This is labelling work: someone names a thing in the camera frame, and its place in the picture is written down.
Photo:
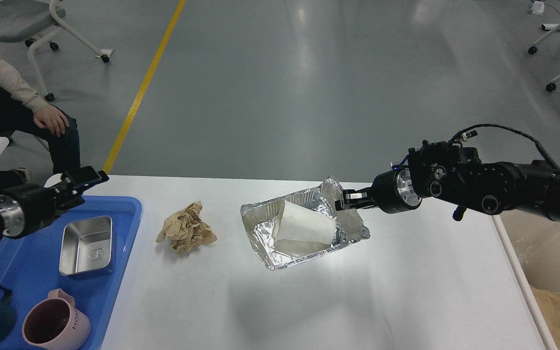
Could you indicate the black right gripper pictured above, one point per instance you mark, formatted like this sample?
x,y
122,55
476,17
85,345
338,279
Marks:
x,y
391,192

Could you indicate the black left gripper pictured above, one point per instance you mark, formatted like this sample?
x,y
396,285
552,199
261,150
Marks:
x,y
27,208

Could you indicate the stainless steel rectangular dish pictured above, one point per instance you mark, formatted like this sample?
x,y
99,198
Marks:
x,y
87,248

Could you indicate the white paper cup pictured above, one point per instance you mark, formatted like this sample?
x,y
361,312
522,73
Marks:
x,y
296,223

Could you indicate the aluminium foil tray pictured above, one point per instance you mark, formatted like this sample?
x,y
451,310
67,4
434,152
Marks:
x,y
260,218

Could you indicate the pink mug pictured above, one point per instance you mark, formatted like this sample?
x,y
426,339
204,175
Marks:
x,y
56,323

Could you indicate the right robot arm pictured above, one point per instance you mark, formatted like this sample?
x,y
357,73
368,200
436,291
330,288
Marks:
x,y
450,172

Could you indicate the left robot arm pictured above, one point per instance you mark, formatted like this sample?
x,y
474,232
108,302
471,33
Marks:
x,y
26,208

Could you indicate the blue plastic tray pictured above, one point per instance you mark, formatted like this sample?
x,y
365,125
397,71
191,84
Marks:
x,y
29,267

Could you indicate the person in beige sweater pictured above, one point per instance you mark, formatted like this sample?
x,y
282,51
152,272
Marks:
x,y
22,109

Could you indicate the grey office chair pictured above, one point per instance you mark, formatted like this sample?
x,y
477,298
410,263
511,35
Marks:
x,y
36,23

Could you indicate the beige plastic bin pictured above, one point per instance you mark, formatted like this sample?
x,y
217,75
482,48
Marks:
x,y
536,242

